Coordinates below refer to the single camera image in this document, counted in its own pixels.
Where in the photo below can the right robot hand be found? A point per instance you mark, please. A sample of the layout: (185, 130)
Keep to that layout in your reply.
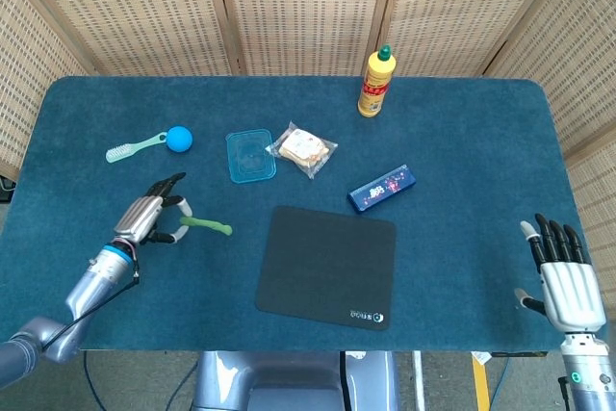
(570, 290)

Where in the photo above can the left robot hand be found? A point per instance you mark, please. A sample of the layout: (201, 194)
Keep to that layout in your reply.
(139, 218)

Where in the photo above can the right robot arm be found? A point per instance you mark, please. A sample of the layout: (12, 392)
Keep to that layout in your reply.
(589, 372)

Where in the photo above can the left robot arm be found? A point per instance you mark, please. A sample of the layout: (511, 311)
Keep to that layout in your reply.
(91, 290)

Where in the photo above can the mint green brush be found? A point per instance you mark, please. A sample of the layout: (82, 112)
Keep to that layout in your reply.
(122, 151)

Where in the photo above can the blue ball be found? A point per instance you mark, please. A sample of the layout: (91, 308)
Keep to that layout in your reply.
(179, 139)

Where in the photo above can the blue table cloth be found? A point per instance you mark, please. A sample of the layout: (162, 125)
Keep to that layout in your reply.
(457, 262)

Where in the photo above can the blue transparent plastic lid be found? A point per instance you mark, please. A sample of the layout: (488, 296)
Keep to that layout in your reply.
(250, 161)

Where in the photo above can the bread in clear bag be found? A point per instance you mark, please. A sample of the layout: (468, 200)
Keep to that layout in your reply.
(300, 148)

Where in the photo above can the black mouse pad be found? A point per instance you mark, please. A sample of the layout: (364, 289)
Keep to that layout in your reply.
(327, 266)

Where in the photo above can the dark blue printed box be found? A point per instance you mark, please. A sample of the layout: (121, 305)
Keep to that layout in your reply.
(382, 189)

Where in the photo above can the grey robot torso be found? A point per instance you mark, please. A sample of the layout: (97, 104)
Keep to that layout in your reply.
(289, 382)

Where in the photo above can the woven folding screen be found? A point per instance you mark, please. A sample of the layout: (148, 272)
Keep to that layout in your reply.
(308, 7)

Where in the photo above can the yellow bottle with green cap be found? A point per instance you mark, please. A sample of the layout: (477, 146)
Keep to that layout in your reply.
(376, 84)

